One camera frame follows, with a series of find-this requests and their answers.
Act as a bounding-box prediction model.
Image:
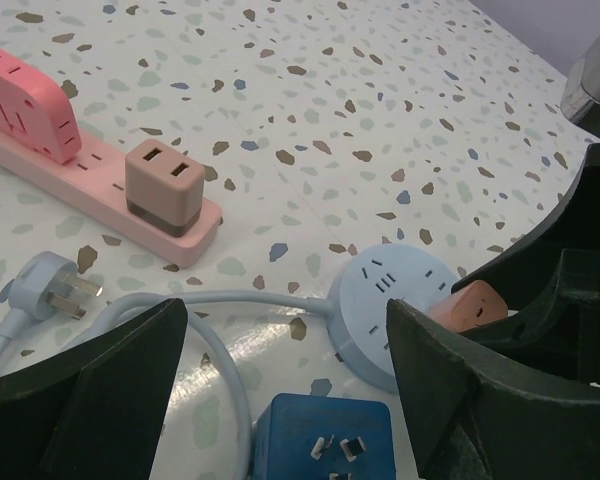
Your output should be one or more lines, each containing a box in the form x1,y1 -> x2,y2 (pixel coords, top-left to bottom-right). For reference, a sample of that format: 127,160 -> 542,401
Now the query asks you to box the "pink power strip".
0,48 -> 221,268

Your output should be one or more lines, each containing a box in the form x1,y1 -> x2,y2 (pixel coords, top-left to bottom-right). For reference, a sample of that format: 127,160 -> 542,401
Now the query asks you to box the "pink brown plug adapter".
124,139 -> 205,238

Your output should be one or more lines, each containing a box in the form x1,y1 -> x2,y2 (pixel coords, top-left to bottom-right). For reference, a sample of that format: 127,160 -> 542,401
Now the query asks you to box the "blue round socket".
327,243 -> 458,394

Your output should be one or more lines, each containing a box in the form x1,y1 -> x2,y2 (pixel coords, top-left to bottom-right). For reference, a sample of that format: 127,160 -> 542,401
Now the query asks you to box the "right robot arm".
452,35 -> 600,385

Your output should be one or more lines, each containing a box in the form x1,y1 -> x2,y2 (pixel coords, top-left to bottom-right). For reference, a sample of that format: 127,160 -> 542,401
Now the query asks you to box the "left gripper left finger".
0,299 -> 188,480

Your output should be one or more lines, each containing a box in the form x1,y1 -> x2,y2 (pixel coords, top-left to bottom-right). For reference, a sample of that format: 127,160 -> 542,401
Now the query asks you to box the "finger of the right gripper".
462,304 -> 600,385
452,143 -> 600,318

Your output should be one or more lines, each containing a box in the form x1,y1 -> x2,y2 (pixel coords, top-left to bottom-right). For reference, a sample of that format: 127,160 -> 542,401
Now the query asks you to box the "blue cube socket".
252,393 -> 397,480

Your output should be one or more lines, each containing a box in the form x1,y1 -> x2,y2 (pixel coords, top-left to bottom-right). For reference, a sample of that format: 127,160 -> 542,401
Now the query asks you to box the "orange pink plug adapter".
427,280 -> 508,333

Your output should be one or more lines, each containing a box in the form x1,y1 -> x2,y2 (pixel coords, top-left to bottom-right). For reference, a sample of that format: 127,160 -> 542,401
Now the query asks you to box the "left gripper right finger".
386,300 -> 600,479

